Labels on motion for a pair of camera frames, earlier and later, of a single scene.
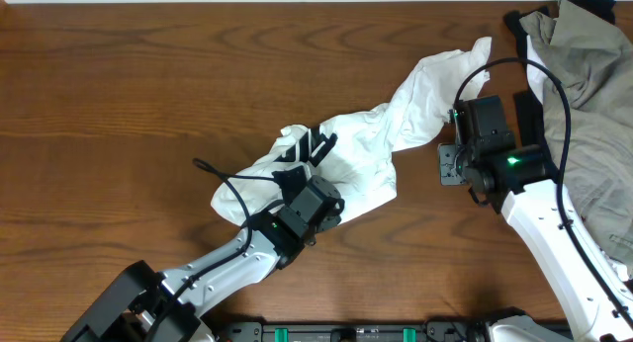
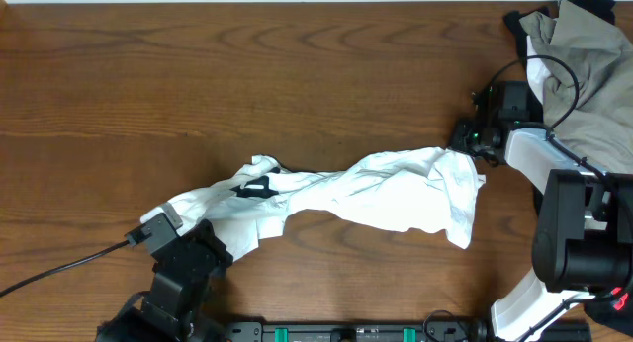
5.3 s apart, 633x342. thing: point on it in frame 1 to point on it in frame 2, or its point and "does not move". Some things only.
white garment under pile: x=537 y=75 does not move
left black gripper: x=332 y=217 to x=212 y=246
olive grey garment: x=593 y=55 does not move
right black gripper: x=447 y=174 to x=458 y=142
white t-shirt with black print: x=356 y=158 to x=247 y=209
